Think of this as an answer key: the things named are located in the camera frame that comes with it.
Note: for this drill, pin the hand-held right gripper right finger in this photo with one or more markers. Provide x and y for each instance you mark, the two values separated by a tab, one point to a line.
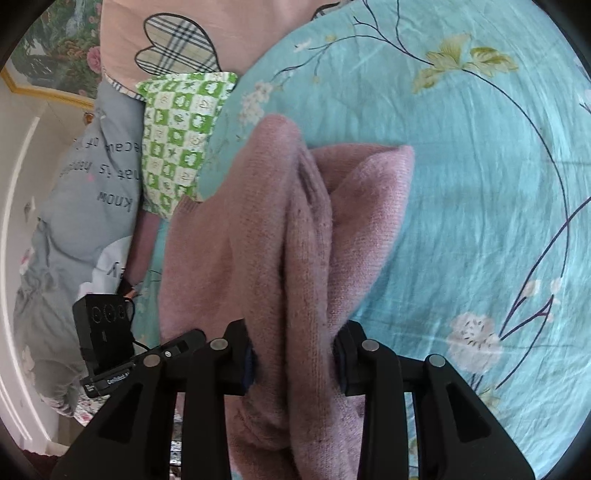
344	364

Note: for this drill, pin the teal floral bedsheet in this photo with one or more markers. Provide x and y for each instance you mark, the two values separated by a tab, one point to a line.
461	184

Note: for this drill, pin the green checkered pillow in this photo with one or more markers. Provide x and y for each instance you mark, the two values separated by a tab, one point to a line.
180	138

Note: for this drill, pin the plain pink cloth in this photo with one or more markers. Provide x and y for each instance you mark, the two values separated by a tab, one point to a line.
145	244

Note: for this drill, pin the pink knitted sweater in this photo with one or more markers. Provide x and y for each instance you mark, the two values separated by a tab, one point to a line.
286	258

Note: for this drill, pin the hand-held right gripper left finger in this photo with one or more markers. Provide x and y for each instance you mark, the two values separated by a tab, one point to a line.
247	364

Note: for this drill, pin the floral painting in gold frame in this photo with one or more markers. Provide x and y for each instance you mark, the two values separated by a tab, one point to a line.
55	41

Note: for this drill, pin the pink quilt with plaid hearts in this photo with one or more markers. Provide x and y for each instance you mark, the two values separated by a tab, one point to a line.
184	32

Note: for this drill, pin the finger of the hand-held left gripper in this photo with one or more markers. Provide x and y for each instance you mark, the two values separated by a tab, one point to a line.
182	344

